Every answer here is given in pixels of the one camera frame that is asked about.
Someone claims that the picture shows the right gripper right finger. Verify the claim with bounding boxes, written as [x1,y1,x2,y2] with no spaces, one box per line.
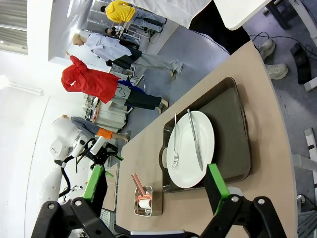
[199,163,288,238]

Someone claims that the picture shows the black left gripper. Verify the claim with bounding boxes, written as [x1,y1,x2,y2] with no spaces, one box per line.
[86,145,124,178]

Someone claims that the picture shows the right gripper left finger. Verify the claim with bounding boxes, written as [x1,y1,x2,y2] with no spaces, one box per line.
[31,165,117,238]

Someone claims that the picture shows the white round plate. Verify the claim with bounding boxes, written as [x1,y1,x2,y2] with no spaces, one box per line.
[166,111,215,189]

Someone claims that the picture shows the silver table knife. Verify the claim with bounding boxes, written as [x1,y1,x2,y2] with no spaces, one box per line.
[187,108,204,172]

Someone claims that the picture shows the dark grey serving tray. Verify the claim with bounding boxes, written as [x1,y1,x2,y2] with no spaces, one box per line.
[158,76,252,194]

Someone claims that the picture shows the silver fork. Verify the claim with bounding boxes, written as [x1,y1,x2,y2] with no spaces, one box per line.
[171,113,180,170]

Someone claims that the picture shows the black floor pedal box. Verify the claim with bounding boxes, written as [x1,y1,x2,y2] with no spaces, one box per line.
[289,43,315,85]

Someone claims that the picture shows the rectangular steel container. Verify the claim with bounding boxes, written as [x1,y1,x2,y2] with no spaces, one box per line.
[134,185,154,217]

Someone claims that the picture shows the mannequin in grey orange top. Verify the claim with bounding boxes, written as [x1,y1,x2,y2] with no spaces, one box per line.
[61,114,130,143]

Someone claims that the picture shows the mannequin in red jacket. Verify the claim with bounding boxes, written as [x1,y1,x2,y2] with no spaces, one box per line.
[61,55,170,115]

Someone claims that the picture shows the mannequin in pale blue shirt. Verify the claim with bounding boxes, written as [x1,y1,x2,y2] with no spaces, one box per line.
[64,33,184,77]

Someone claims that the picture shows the beige sneaker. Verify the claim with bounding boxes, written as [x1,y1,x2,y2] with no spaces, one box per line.
[257,39,276,60]
[264,63,289,80]

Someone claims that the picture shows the person in yellow shirt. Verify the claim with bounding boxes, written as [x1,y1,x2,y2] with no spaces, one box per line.
[100,0,167,33]

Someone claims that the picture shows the white side table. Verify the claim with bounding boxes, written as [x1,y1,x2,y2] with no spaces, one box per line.
[212,0,317,39]

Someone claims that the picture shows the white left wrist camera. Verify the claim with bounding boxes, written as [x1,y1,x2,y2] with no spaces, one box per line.
[92,135,106,155]

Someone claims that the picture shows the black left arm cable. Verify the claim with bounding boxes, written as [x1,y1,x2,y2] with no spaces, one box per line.
[60,160,73,198]

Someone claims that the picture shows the pink handled lint roller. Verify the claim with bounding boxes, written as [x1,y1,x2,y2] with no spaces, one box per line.
[131,173,152,209]

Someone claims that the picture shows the white metal frame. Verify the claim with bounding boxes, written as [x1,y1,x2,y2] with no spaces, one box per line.
[292,127,317,172]

